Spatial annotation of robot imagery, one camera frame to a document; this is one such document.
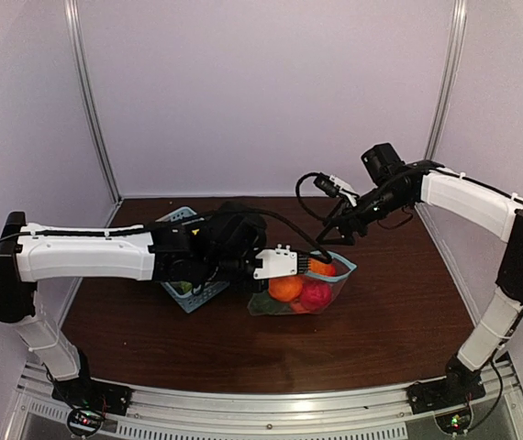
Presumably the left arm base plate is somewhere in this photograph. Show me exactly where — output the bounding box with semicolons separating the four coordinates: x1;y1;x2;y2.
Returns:
51;378;132;415

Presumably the clear zip top bag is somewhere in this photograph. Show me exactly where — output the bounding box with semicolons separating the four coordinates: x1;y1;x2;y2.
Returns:
248;251;357;316

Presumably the right aluminium frame post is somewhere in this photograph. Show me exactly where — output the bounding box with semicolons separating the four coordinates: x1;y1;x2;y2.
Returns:
424;0;468;161

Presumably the red apple toy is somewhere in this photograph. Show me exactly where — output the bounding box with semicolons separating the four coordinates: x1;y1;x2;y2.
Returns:
299;281;332;312

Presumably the aluminium frame post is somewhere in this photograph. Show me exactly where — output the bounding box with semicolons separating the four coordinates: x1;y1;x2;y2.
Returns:
424;0;468;161
63;0;122;204

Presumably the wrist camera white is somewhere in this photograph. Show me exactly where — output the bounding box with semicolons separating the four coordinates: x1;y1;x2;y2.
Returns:
313;173;360;207
253;245;298;280

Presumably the orange fruit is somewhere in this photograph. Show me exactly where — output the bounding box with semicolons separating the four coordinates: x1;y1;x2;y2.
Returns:
309;259;337;277
268;276;304;303

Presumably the left aluminium frame post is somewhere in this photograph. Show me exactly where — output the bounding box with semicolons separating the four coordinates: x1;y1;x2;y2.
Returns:
63;0;122;204

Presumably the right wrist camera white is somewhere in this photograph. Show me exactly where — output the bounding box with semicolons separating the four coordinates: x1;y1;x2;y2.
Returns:
313;173;360;207

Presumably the green fruit in basket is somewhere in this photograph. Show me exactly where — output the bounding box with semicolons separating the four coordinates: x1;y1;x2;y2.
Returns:
171;281;193;295

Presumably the light blue plastic basket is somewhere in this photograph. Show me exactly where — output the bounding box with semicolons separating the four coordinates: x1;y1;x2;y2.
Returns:
160;206;229;314

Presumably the aluminium front rail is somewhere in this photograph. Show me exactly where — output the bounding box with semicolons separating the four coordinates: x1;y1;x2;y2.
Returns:
13;361;523;440

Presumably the green lime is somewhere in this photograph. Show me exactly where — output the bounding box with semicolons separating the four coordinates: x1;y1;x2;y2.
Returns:
248;293;292;316

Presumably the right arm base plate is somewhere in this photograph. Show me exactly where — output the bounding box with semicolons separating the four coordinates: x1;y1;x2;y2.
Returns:
406;378;486;414

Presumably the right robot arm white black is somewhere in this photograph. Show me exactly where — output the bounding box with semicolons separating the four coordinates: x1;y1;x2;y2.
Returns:
313;143;523;405

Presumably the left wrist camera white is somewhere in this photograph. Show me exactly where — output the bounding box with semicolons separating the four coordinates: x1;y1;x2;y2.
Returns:
253;245;298;280

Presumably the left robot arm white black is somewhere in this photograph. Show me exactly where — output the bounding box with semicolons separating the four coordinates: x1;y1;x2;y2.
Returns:
0;203;267;407

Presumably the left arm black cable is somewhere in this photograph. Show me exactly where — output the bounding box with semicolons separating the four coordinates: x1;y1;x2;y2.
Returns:
196;208;336;265

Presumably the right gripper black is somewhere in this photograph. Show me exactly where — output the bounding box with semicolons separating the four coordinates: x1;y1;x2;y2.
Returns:
317;183;410;246

